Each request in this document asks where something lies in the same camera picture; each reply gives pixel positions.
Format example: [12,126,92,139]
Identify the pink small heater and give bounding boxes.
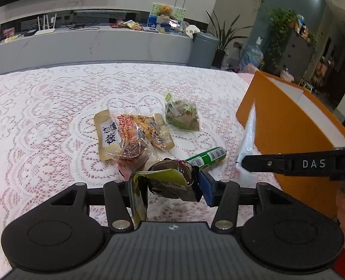
[241,64,259,75]

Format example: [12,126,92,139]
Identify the trailing pothos plant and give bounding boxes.
[267,8,298,67]

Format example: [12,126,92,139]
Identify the white router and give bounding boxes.
[34,14,57,36]

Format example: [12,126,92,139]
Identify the white lace tablecloth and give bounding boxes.
[0,63,281,269]

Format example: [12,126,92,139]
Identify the grey marble television console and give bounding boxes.
[0,25,195,78]

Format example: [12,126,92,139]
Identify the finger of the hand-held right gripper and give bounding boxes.
[240,152,291,177]

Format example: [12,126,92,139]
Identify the dark red clear snack packet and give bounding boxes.
[117,138,157,180]

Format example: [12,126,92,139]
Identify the orange cardboard box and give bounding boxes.
[236,70,345,219]

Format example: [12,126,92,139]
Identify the beige labelled snack packet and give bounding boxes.
[94,109,132,161]

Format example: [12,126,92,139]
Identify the orange patterned snack packet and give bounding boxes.
[117,113,174,150]

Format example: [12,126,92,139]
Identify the grey-blue trash can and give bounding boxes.
[188,31,220,68]

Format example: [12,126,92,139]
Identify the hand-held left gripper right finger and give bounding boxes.
[198,170,300,231]

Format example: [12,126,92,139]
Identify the white silver snack packet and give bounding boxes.
[235,104,275,188]

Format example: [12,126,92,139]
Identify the long-leaf plant in black pot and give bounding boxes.
[206,10,253,68]

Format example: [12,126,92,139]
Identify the grey drawer cabinet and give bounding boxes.
[273,29,314,82]

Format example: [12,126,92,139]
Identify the dark foil snack packet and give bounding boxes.
[129,157,203,228]

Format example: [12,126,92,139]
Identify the small colourful snack packets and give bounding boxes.
[111,19,144,31]

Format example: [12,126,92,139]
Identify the black cables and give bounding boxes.
[67,23,100,31]

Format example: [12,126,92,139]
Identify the green tube snack packet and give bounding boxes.
[185,147,227,171]

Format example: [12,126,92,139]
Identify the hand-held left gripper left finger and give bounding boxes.
[48,181,133,231]

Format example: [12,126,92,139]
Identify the green-topped bean snack packet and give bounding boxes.
[164,92,200,132]

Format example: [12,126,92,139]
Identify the blue water jug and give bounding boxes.
[242,44,263,70]

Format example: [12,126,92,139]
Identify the green picture board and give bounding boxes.
[150,2,187,21]

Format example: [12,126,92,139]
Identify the brown teddy bear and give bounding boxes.
[158,4,173,17]

